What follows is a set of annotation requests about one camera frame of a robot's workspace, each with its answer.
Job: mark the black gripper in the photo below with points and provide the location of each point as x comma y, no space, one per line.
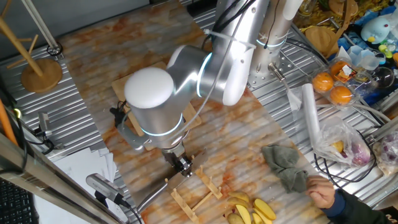
174,157

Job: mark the steel cleaver knife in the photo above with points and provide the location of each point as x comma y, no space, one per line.
152,197

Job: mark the grey green cloth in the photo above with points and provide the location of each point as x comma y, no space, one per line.
283,165

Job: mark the forearm in dark sleeve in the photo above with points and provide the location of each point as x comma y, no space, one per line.
357,213

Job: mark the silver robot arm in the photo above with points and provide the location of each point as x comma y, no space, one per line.
149,109

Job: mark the person's bare hand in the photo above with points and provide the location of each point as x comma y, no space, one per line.
321,191

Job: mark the wooden knife rack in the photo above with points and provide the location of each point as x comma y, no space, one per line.
211,186

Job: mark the yellow potato wedge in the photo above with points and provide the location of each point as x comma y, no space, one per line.
244,214
257,218

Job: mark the orange marbled table mat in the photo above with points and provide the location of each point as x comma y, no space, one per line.
248,124

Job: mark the yellow banana pieces pile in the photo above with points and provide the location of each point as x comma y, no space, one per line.
265,209

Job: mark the wooden cutting board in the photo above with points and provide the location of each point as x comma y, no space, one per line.
119,88

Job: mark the stack of white papers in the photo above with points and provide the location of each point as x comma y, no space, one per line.
77,168

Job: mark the metal cylinder connector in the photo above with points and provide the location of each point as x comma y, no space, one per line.
276,71

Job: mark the white film roll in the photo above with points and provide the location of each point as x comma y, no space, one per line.
311,115

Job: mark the plastic bag of vegetables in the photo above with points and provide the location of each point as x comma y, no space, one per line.
335,133

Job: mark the orange fruit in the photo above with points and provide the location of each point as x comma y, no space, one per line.
337,68
322,82
340,95

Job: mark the round wooden disc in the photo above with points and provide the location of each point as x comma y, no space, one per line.
40,74

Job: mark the black mesh panel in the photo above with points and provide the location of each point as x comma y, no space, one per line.
15,202

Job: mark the orange rod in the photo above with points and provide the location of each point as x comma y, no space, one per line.
6,124

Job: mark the round wooden disc stand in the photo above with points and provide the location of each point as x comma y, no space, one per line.
321,40

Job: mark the clear plastic fruit package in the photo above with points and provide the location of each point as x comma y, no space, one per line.
357,85

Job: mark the white tripod legs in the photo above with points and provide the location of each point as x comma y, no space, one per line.
40,28

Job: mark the bag of purple vegetables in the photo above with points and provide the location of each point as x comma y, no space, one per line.
388,152

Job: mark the clear plastic measuring cup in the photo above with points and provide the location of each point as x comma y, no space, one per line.
363,59

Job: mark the round glass flask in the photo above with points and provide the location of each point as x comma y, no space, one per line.
384,77

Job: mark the blue plush toy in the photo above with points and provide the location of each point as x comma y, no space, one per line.
374,29

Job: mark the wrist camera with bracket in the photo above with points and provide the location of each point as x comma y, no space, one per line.
132,137

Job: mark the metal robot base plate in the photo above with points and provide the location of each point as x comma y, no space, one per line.
264,77

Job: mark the metal frame beam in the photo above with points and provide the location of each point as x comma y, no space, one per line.
46,183

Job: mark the camera on clamp mount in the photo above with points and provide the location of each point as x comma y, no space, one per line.
43,123

